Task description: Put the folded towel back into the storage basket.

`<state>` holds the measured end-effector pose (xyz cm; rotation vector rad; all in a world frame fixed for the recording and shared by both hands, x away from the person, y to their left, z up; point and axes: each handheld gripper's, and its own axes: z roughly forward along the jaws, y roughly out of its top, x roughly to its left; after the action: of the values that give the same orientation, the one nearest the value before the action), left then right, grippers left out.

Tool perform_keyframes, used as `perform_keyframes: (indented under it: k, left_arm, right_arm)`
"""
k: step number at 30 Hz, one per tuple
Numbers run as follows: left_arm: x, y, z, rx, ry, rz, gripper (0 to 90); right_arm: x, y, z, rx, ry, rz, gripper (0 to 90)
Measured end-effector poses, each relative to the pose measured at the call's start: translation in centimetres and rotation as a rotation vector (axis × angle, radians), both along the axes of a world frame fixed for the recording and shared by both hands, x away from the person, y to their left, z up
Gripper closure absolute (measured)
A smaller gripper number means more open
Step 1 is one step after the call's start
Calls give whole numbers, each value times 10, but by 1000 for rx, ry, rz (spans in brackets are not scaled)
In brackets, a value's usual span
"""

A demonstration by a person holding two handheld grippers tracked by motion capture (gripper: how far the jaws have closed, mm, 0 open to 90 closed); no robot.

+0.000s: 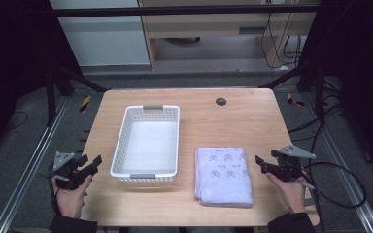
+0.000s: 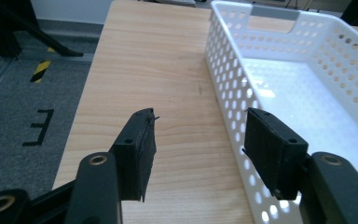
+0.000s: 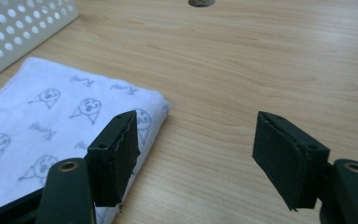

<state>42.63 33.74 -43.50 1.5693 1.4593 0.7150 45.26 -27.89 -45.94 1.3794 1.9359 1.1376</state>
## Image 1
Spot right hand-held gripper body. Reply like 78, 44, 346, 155
270, 144, 317, 183

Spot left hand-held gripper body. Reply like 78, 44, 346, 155
49, 150, 93, 191

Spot lavender printed towel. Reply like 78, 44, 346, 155
193, 147, 254, 209

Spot white plastic basket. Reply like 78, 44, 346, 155
109, 104, 182, 183

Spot person's left hand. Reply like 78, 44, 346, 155
51, 174, 94, 219

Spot person's right hand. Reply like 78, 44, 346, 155
265, 172, 307, 215

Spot yellow black floor tape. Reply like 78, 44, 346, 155
286, 92, 306, 108
79, 94, 92, 114

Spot black metal stand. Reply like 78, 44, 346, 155
44, 62, 110, 128
259, 60, 327, 124

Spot black curtain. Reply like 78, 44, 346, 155
304, 0, 373, 181
0, 0, 80, 157

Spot white cabinet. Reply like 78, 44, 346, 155
49, 0, 151, 68

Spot light wooden desk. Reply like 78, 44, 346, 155
137, 0, 322, 71

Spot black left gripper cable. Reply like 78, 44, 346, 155
49, 176, 62, 216

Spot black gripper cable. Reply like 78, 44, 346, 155
299, 160, 368, 233
49, 176, 62, 216

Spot metal floor rail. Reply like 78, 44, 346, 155
0, 96, 70, 233
303, 92, 373, 233

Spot black floor cables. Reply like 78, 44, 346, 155
287, 77, 345, 144

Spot thin black floor cable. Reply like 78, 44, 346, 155
4, 111, 29, 132

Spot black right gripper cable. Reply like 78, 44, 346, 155
299, 160, 368, 233

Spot black hanging desk cables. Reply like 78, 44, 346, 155
259, 12, 306, 70

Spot black horizontal frame bar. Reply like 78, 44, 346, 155
49, 4, 321, 18

